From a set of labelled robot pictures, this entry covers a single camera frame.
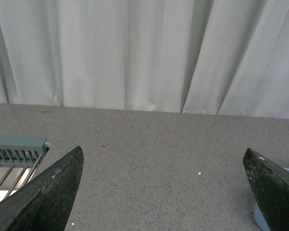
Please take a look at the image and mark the green dish drying rack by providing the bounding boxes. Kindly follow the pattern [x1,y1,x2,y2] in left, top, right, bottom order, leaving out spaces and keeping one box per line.
[0,134,51,202]

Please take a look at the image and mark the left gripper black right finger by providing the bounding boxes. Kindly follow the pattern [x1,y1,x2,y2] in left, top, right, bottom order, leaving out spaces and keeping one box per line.
[243,148,289,231]

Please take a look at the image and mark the blue plastic cup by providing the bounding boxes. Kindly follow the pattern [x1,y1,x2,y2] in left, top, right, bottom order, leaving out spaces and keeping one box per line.
[246,164,289,231]

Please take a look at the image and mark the white pleated curtain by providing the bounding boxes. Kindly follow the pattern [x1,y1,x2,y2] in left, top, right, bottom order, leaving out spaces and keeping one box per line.
[0,0,289,118]

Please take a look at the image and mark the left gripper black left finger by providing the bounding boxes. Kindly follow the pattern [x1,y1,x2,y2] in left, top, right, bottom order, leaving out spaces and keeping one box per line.
[0,146,84,231]

